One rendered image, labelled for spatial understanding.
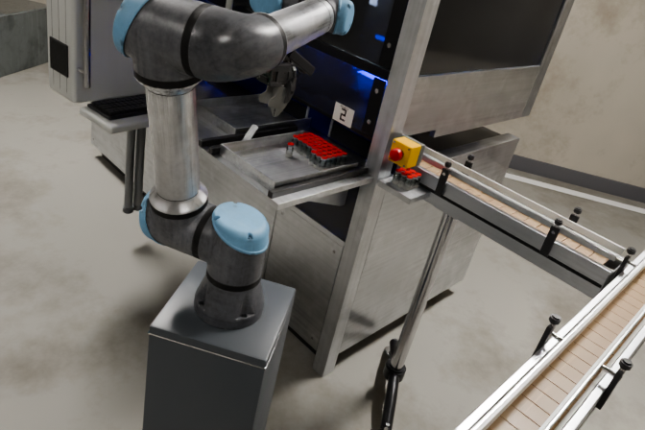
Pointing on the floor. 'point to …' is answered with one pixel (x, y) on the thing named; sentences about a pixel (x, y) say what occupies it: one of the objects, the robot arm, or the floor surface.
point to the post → (423, 3)
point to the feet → (391, 388)
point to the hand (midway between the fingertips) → (276, 111)
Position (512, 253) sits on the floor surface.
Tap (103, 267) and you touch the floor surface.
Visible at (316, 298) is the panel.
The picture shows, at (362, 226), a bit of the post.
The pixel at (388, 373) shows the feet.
